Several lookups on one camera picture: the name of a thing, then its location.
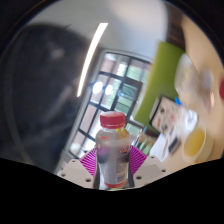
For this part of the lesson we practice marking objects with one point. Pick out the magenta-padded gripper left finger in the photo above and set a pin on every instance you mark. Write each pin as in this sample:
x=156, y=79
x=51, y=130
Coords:
x=78, y=171

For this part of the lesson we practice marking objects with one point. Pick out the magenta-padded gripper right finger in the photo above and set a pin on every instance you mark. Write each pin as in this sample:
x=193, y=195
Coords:
x=148, y=170

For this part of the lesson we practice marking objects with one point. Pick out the red-capped clear drink bottle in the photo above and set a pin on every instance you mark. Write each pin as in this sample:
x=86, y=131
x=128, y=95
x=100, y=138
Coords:
x=112, y=153

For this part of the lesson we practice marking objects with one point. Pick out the white paper sheets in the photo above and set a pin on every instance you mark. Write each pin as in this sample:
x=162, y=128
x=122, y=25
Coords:
x=159, y=148

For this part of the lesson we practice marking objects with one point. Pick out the small blue-capped bottle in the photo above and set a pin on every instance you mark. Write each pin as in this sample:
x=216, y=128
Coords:
x=178, y=101

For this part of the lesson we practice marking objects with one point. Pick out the black pendant lamps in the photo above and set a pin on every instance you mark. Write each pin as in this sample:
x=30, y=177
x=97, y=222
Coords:
x=98, y=87

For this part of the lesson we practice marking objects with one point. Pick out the green upholstered booth bench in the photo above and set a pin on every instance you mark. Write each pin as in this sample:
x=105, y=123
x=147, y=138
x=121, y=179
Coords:
x=160, y=76

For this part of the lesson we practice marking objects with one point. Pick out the large black-framed window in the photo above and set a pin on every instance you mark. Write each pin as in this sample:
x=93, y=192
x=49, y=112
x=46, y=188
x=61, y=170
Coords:
x=113, y=76

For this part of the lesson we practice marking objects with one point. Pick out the white bowl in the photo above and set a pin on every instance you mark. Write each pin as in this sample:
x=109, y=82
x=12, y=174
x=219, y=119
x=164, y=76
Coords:
x=191, y=80

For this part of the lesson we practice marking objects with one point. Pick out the flat round red coaster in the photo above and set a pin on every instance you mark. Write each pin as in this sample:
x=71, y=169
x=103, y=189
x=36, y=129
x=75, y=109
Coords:
x=222, y=88

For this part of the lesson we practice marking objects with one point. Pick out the curved linear ceiling light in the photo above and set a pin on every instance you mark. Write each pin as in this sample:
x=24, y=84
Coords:
x=91, y=56

